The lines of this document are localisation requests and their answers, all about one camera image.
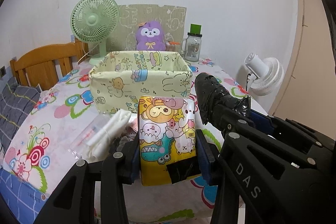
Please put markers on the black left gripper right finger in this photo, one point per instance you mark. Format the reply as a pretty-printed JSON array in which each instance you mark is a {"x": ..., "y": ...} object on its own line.
[{"x": 256, "y": 189}]

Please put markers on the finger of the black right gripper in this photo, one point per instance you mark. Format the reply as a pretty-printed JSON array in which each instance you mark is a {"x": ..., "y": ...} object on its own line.
[
  {"x": 275, "y": 125},
  {"x": 244, "y": 144}
]

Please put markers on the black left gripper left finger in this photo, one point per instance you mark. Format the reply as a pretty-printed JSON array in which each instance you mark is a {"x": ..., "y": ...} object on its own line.
[{"x": 73, "y": 199}]

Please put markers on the white cloth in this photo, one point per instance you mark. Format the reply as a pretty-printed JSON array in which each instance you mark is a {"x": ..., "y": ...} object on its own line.
[{"x": 98, "y": 145}]

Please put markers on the clear plastic zip bag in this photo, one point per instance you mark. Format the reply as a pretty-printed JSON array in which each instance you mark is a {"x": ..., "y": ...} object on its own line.
[{"x": 78, "y": 146}]

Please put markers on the yellow cartoon tissue pack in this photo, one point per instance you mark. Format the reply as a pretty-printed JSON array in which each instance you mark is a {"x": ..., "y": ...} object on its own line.
[{"x": 167, "y": 139}]

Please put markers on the yellow cartoon fabric storage box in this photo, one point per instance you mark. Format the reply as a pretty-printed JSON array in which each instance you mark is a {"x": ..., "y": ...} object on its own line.
[{"x": 121, "y": 78}]

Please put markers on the beige wooden door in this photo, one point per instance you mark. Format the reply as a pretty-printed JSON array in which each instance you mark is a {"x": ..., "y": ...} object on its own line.
[{"x": 307, "y": 93}]

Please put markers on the white standing fan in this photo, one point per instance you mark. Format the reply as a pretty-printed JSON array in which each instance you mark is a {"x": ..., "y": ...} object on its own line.
[{"x": 268, "y": 74}]

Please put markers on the floral tablecloth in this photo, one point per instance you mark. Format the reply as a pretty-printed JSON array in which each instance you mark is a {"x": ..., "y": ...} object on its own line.
[{"x": 38, "y": 157}]

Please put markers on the grey plaid pillow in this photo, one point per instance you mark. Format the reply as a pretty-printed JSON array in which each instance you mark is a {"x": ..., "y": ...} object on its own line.
[{"x": 17, "y": 101}]

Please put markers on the glass jar green lid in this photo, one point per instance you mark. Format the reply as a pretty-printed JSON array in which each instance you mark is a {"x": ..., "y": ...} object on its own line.
[{"x": 191, "y": 46}]

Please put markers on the wooden chair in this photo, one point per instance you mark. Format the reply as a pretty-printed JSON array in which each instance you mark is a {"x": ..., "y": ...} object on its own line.
[{"x": 38, "y": 66}]

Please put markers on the cotton swab container orange lid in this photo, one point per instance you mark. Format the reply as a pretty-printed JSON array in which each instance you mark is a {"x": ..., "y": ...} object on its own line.
[{"x": 173, "y": 46}]

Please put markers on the beige cartoon cardboard panel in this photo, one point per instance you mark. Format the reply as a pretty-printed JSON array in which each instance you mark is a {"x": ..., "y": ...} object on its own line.
[{"x": 171, "y": 18}]

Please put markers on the purple plush toy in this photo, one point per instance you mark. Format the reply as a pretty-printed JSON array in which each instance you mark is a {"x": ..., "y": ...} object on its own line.
[{"x": 150, "y": 37}]

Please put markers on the green desk fan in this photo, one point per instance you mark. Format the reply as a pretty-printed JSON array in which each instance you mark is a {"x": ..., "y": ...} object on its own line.
[{"x": 92, "y": 21}]

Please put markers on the wall power socket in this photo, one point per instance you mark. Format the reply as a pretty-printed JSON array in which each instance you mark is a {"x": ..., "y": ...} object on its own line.
[{"x": 2, "y": 71}]

